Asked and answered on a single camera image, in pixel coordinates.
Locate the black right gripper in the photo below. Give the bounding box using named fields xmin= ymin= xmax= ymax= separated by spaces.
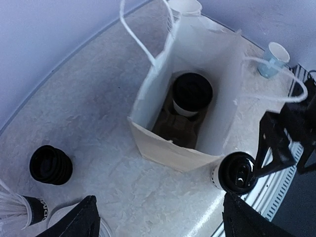
xmin=253 ymin=78 xmax=316 ymax=180

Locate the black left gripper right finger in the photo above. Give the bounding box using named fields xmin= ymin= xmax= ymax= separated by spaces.
xmin=222 ymin=192 xmax=293 ymax=237

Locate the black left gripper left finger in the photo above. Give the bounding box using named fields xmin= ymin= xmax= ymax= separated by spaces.
xmin=38 ymin=196 xmax=101 ymax=237

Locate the black coffee cup lid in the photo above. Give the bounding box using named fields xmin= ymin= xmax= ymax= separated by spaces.
xmin=218 ymin=152 xmax=258 ymax=195
xmin=172 ymin=73 xmax=213 ymax=112

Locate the white paper coffee cup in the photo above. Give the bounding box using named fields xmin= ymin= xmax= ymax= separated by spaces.
xmin=211 ymin=164 xmax=223 ymax=190
xmin=173 ymin=100 xmax=198 ymax=118

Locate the brown cardboard cup carrier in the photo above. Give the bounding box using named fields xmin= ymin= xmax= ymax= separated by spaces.
xmin=152 ymin=89 xmax=207 ymax=149

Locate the brown paper takeout bag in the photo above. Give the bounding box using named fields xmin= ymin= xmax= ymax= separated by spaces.
xmin=128 ymin=0 xmax=308 ymax=172

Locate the black cup holding straws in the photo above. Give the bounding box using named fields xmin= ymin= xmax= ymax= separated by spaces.
xmin=19 ymin=195 xmax=49 ymax=228

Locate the stack of black cup lids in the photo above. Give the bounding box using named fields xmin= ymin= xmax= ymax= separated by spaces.
xmin=29 ymin=145 xmax=73 ymax=186

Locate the light blue mug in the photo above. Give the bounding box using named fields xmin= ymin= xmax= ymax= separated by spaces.
xmin=258 ymin=41 xmax=290 ymax=79

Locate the stack of white paper cups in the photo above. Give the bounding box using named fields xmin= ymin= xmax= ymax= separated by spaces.
xmin=167 ymin=0 xmax=202 ymax=32

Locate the aluminium front frame rail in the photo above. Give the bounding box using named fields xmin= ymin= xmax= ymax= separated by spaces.
xmin=212 ymin=64 xmax=316 ymax=237

